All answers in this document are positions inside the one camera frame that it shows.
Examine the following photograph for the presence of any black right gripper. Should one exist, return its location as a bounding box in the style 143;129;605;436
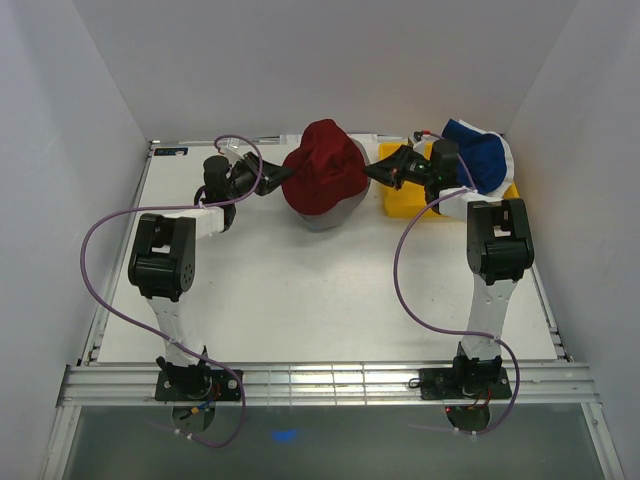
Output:
361;145;435;191

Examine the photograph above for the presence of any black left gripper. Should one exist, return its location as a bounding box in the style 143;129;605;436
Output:
225;151;293;202

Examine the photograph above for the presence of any maroon bucket hat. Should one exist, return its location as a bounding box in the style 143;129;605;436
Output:
282;119;369;216

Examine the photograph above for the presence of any grey bucket hat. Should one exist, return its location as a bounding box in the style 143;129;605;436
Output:
291;138;370;230

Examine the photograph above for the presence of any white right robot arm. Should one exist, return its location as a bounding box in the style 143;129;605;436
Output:
364;139;534;397

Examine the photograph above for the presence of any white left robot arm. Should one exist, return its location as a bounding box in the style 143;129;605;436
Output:
128;152;294;400

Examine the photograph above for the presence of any yellow plastic tray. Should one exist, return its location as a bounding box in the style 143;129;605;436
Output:
378;140;520;220

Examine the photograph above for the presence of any blue label sticker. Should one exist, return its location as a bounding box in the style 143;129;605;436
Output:
153;147;189;156

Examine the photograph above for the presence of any blue bucket hat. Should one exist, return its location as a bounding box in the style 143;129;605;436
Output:
442;119;507;194

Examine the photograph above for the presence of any white bucket hat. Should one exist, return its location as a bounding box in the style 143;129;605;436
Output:
458;119;515;197

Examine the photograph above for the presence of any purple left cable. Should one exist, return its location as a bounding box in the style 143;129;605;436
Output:
80;133;266;449

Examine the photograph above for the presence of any purple cable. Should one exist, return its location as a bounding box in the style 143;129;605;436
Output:
394;130;519;437
80;133;266;449

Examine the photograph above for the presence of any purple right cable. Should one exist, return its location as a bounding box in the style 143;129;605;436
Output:
394;130;519;437

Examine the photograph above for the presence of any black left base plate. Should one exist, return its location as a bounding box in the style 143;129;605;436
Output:
154;368;242;402

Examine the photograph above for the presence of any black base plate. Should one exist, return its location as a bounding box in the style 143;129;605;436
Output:
408;367;512;400
154;368;242;402

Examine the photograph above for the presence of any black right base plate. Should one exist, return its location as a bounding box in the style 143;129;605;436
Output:
408;367;512;400

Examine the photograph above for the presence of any aluminium frame rail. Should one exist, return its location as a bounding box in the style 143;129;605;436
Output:
58;361;600;407

